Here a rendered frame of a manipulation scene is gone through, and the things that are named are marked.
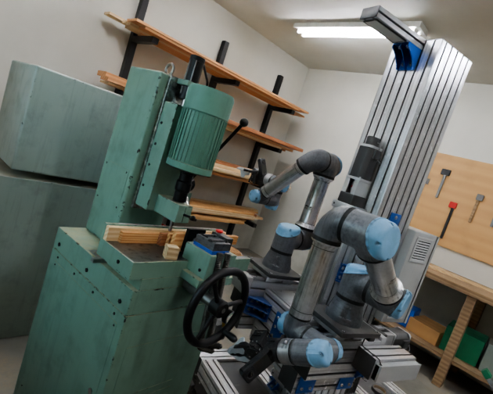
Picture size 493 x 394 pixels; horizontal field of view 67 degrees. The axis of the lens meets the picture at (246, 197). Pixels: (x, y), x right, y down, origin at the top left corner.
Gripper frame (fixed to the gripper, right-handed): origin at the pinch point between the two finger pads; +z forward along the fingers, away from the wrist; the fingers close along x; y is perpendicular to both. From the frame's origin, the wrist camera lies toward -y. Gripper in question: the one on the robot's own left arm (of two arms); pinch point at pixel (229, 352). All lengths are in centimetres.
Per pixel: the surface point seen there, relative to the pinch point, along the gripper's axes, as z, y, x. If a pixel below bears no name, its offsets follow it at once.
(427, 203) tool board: -7, 308, -113
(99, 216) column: 53, 18, 54
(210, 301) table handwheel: 0.9, 4.6, 18.0
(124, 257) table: 15.6, -4.9, 44.4
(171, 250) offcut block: 10.4, 8.5, 37.1
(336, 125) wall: 83, 387, -20
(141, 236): 23, 10, 44
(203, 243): 4.3, 17.0, 33.4
